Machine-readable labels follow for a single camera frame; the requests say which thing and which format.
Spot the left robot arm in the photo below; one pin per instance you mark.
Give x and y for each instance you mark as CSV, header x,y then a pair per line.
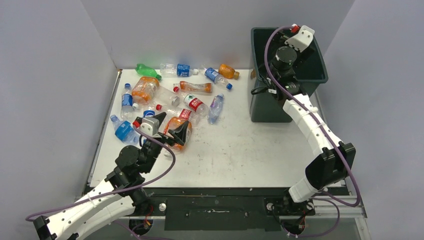
x,y
121,193

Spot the flattened orange label bottle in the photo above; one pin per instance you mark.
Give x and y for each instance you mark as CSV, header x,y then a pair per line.
x,y
185,86

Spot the dark green plastic bin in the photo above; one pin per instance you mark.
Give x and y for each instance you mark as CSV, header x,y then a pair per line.
x,y
297,77

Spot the clear bottle blue label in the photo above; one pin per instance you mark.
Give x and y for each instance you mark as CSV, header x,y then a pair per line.
x,y
177,70

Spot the large orange label bottle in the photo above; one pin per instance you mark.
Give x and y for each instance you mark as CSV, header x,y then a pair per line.
x,y
145,90

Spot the orange juice bottle far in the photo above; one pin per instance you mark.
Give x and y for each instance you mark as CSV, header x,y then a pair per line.
x,y
228,72

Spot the small clear water bottle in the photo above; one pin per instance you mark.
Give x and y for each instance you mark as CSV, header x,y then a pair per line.
x,y
215,108

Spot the clear bottle silver cap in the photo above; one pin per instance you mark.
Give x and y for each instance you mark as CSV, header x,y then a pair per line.
x,y
167,96

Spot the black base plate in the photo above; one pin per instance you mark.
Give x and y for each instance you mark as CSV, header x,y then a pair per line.
x,y
221,209

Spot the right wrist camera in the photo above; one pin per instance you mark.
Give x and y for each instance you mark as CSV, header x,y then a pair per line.
x,y
302,38

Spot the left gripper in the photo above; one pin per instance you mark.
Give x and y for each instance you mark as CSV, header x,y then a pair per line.
x,y
178,135

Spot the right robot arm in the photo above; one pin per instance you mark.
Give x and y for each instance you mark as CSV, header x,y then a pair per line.
x,y
269,134

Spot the large Pepsi bottle blue cap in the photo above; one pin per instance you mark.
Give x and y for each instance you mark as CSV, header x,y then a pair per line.
x,y
148,113

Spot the green plastic bottle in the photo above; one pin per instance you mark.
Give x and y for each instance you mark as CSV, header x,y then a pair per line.
x,y
147,71

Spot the Nongfu bottle red cap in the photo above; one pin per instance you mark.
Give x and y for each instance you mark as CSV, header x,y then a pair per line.
x,y
179,112

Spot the blue label bottle blue cap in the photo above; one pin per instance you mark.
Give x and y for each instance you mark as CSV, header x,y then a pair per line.
x,y
219,80

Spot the crushed orange label bottle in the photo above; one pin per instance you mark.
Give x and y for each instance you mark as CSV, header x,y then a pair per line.
x,y
181,127

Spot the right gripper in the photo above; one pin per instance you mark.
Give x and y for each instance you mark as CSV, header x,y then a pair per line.
x,y
301,56

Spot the blue label bottle left edge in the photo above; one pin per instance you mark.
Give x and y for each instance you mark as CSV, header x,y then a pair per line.
x,y
124,131

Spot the Nongfu bottle red white label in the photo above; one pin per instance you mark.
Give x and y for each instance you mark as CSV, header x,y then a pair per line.
x,y
191,101

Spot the slim blue label bottle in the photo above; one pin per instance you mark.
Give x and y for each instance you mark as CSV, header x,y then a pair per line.
x,y
127,109

